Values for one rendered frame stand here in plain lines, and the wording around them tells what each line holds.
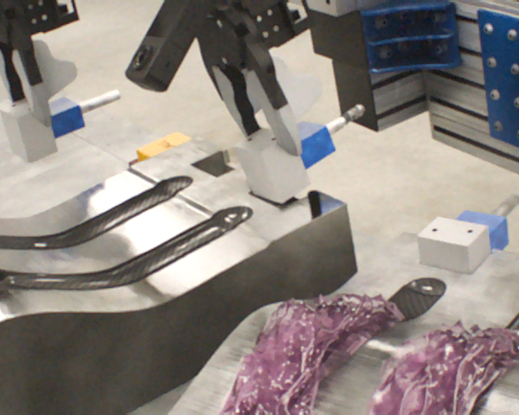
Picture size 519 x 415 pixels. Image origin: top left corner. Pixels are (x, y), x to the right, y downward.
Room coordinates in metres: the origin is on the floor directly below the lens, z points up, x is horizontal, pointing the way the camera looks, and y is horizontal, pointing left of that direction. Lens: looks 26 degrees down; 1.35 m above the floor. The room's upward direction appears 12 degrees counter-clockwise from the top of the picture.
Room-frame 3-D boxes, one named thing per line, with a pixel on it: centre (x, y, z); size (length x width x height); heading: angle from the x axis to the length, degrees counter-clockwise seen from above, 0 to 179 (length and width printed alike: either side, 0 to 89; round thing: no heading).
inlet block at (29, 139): (1.15, 0.19, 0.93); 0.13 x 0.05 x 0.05; 119
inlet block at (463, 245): (0.85, -0.19, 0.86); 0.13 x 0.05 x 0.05; 136
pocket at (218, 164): (1.03, 0.03, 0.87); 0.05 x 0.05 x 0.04; 29
